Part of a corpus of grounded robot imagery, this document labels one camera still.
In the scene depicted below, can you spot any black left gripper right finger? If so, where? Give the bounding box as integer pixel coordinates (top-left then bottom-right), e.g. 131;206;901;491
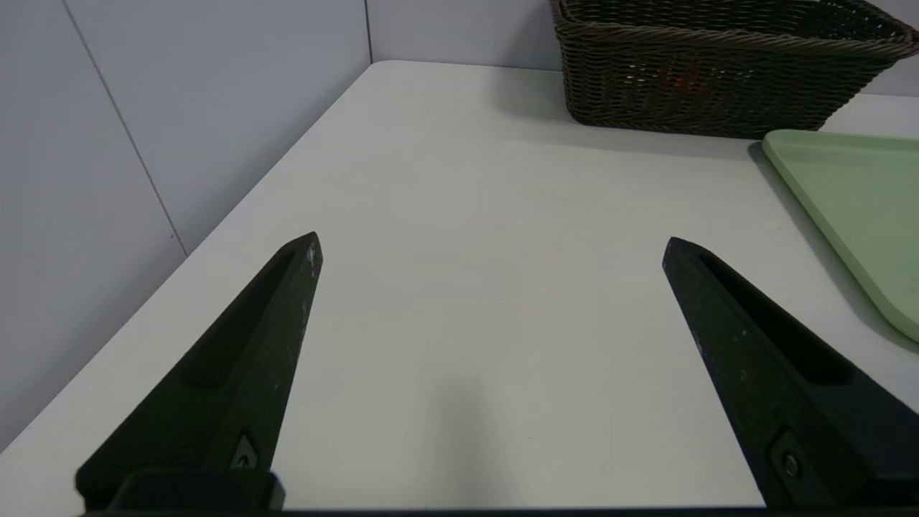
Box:
662;237;919;511

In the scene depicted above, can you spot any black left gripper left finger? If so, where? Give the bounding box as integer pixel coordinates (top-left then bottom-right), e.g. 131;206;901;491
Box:
75;231;324;511

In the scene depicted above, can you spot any dark brown wicker basket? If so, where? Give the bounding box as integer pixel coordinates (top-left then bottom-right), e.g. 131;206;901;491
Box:
551;0;919;139

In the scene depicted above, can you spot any green plastic tray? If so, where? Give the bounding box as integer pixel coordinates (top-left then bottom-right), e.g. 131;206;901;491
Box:
762;129;919;343

